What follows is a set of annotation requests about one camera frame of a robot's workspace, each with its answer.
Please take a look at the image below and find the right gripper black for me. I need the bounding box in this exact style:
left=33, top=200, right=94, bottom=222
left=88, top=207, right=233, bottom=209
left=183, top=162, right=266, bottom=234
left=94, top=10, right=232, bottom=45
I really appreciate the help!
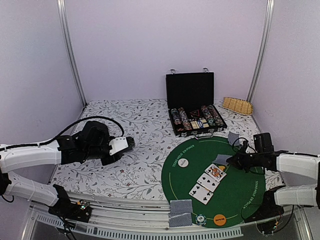
left=226, top=147, right=264, bottom=174

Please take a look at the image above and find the dealt card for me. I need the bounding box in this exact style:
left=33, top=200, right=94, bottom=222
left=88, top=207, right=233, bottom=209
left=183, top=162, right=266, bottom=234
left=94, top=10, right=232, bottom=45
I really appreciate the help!
left=169, top=199, right=193, bottom=214
left=168, top=212, right=193, bottom=228
left=227, top=131, right=240, bottom=146

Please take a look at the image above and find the face up court card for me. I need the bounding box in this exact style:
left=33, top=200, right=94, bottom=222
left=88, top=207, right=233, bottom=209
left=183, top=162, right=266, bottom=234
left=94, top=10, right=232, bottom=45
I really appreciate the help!
left=204, top=163, right=227, bottom=182

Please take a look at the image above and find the face up spades card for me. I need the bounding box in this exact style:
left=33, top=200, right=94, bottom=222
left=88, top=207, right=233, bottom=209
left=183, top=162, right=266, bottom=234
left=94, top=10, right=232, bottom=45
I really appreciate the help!
left=196, top=172, right=220, bottom=193

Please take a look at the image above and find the white dealer button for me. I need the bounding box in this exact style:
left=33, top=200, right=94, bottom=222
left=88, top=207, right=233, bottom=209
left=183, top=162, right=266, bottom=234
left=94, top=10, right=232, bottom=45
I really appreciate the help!
left=178, top=158, right=189, bottom=168

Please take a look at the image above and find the face up clubs card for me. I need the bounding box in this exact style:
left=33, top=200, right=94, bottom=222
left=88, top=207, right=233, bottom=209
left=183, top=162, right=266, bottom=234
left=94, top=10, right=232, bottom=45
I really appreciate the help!
left=189, top=183, right=214, bottom=205

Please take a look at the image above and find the orange big blind button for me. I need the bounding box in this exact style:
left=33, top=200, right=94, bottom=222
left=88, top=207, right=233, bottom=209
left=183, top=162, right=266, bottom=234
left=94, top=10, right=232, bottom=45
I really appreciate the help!
left=213, top=214, right=227, bottom=226

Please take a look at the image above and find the green white poker chip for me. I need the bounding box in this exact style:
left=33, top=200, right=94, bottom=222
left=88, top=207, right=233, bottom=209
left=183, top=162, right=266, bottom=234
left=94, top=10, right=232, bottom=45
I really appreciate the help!
left=195, top=214, right=207, bottom=226

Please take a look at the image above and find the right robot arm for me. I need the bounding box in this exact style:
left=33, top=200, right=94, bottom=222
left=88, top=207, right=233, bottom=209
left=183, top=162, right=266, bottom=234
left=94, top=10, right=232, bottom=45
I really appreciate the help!
left=95, top=136, right=312, bottom=217

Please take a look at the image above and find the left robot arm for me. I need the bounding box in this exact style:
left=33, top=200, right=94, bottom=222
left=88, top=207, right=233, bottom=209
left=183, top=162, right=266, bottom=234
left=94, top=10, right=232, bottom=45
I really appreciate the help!
left=0, top=121, right=135, bottom=217

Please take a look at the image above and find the woven bamboo tray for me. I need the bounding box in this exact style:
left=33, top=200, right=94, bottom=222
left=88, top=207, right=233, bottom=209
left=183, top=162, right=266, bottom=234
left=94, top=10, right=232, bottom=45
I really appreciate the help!
left=222, top=97, right=254, bottom=116

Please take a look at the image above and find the poker chip row far right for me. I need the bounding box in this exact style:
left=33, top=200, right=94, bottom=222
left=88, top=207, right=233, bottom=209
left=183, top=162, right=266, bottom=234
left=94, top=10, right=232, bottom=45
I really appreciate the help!
left=207, top=105, right=224, bottom=126

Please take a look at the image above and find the poker chip row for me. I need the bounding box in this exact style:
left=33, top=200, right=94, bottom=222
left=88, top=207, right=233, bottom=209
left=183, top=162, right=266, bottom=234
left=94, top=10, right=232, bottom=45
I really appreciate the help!
left=207, top=105, right=224, bottom=126
left=178, top=107, right=193, bottom=131
left=170, top=108, right=185, bottom=132
left=200, top=105, right=216, bottom=127

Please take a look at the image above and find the poker chip row far left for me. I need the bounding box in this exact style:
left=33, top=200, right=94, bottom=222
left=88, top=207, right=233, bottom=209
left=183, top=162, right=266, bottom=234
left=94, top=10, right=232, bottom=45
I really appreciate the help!
left=170, top=108, right=185, bottom=132

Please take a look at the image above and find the green round poker mat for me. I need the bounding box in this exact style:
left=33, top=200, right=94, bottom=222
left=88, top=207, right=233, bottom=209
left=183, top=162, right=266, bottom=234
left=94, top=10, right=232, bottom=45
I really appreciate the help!
left=161, top=136, right=266, bottom=229

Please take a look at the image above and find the playing card deck box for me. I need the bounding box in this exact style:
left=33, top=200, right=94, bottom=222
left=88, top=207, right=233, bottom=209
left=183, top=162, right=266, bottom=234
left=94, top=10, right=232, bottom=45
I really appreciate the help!
left=190, top=119, right=209, bottom=129

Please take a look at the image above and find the triangular all in card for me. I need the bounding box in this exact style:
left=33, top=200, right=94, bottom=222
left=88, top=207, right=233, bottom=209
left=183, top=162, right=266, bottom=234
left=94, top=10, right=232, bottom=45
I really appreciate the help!
left=188, top=109, right=201, bottom=121

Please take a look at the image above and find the black poker chip case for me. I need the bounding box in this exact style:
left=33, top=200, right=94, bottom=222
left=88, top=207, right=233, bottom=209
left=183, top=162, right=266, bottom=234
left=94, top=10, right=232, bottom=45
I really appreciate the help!
left=165, top=68, right=227, bottom=137

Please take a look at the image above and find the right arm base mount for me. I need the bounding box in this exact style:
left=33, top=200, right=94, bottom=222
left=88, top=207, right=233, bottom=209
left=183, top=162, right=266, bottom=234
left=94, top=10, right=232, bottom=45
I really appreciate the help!
left=240, top=186, right=295, bottom=235

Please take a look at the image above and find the front aluminium rail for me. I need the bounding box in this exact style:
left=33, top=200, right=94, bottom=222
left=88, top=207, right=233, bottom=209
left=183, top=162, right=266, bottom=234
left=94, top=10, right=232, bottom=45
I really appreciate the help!
left=21, top=196, right=317, bottom=240

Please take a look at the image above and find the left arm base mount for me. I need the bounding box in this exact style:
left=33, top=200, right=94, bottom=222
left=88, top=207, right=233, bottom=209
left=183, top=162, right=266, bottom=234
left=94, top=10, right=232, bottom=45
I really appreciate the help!
left=48, top=184, right=93, bottom=223

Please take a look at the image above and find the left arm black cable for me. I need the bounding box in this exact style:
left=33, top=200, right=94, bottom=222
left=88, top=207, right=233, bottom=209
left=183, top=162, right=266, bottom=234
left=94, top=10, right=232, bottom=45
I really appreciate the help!
left=0, top=116, right=126, bottom=151

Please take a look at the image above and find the right aluminium frame post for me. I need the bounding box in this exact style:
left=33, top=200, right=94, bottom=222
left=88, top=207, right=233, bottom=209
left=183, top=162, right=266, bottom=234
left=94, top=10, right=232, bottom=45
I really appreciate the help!
left=246, top=0, right=275, bottom=102

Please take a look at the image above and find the aluminium frame post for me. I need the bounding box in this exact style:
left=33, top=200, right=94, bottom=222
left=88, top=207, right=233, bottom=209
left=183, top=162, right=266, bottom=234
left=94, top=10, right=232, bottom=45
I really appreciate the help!
left=56, top=0, right=88, bottom=107
left=246, top=0, right=275, bottom=102

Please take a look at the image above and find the left aluminium frame post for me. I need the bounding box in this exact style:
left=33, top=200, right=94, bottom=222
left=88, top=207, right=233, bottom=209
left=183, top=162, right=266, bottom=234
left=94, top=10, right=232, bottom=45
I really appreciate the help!
left=56, top=0, right=88, bottom=107

